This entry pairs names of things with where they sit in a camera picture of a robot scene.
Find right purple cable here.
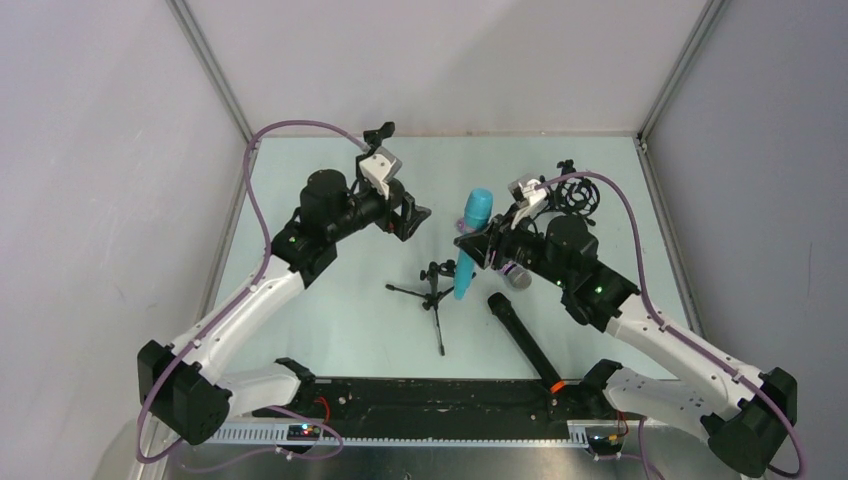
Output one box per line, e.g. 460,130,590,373
536,171,808,480

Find black shock-mount tripod stand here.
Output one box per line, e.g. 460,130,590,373
542,177,600,226

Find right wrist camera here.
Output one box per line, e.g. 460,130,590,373
508,175,548,229

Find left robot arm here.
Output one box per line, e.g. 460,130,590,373
137,169,431,445

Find purple cable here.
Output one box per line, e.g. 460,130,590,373
135,119,369,465
536,171,808,480

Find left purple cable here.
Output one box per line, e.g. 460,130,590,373
135,119,369,465

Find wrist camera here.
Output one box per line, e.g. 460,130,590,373
358,147,403,200
508,175,548,229

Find black tripod mic stand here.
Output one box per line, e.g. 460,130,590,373
385,260,457,357

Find black round-base mic stand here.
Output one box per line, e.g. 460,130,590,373
362,121,407,200

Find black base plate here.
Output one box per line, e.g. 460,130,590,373
285,378,618,441

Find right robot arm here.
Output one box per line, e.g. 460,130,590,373
454,215,798,476

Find black microphone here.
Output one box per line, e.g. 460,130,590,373
487,293,566,395

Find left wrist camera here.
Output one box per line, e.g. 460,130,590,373
358,147,403,200

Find blue toy microphone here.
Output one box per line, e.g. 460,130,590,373
454,188,494,300

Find purple glitter microphone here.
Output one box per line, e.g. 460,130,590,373
455,217,532,291

